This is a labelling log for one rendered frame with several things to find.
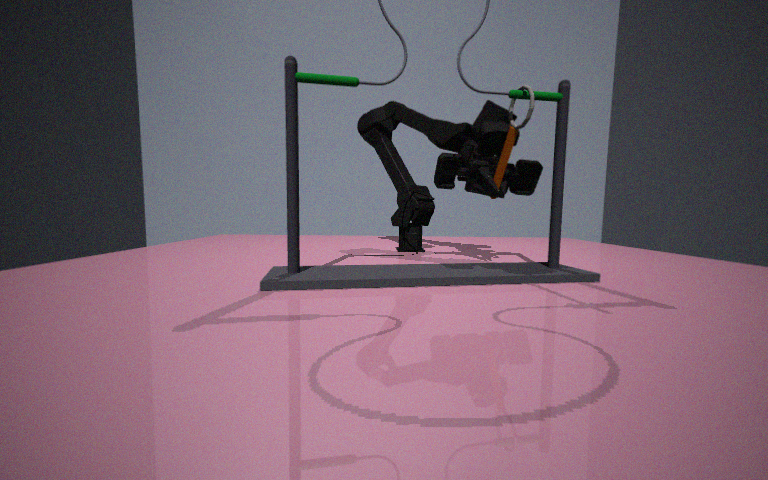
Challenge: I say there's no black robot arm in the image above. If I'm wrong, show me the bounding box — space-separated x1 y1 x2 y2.
357 100 512 252

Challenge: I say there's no orange handle with grey loop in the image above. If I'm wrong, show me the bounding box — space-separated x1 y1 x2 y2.
493 85 535 190

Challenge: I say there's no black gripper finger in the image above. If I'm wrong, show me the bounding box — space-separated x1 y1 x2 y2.
498 163 514 198
465 160 499 198

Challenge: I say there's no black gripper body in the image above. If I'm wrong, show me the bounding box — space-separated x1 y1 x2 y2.
434 147 543 196

